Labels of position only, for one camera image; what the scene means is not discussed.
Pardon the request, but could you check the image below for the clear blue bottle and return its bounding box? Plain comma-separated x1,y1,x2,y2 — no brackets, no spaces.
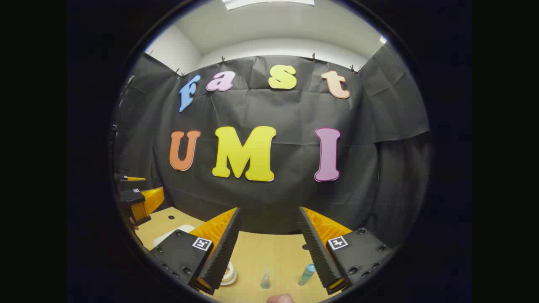
298,263,316,287

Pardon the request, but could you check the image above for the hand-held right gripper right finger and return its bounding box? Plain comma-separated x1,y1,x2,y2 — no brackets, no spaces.
297,206,395,295

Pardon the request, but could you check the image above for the ceiling light panel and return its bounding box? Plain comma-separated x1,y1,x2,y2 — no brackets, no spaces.
222,0,315,11

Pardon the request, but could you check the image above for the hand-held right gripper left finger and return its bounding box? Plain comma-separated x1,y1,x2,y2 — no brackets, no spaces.
150,207,243,295

